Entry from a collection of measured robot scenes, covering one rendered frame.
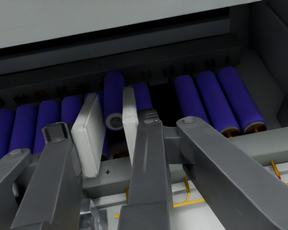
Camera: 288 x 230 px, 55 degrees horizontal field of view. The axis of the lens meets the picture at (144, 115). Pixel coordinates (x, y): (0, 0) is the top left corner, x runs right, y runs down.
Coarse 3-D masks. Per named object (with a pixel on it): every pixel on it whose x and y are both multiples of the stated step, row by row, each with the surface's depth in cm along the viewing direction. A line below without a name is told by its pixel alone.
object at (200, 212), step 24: (192, 24) 26; (216, 24) 26; (264, 24) 26; (48, 48) 26; (72, 48) 26; (96, 48) 26; (120, 48) 27; (264, 48) 26; (0, 72) 27; (216, 72) 27; (240, 72) 27; (264, 72) 26; (264, 96) 25; (120, 144) 23; (192, 192) 20; (192, 216) 19
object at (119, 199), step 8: (272, 168) 19; (280, 168) 19; (176, 184) 20; (184, 184) 19; (192, 184) 19; (176, 192) 19; (184, 192) 20; (96, 200) 19; (104, 200) 19; (112, 200) 19; (120, 200) 19
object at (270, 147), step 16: (240, 144) 19; (256, 144) 19; (272, 144) 19; (112, 160) 19; (128, 160) 19; (256, 160) 19; (272, 160) 19; (112, 176) 19; (128, 176) 18; (176, 176) 19; (96, 192) 19; (112, 192) 19
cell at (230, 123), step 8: (208, 72) 24; (200, 80) 24; (208, 80) 24; (216, 80) 24; (200, 88) 24; (208, 88) 23; (216, 88) 23; (208, 96) 23; (216, 96) 22; (224, 96) 23; (208, 104) 23; (216, 104) 22; (224, 104) 22; (208, 112) 23; (216, 112) 22; (224, 112) 21; (232, 112) 22; (216, 120) 21; (224, 120) 21; (232, 120) 21; (216, 128) 21; (224, 128) 21; (232, 128) 21
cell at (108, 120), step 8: (112, 72) 25; (104, 80) 24; (112, 80) 23; (120, 80) 24; (104, 88) 23; (112, 88) 22; (120, 88) 23; (104, 96) 22; (112, 96) 21; (120, 96) 22; (104, 104) 22; (112, 104) 21; (120, 104) 21; (104, 112) 21; (112, 112) 20; (120, 112) 20; (104, 120) 20; (112, 120) 20; (120, 120) 20; (112, 128) 21; (120, 128) 21
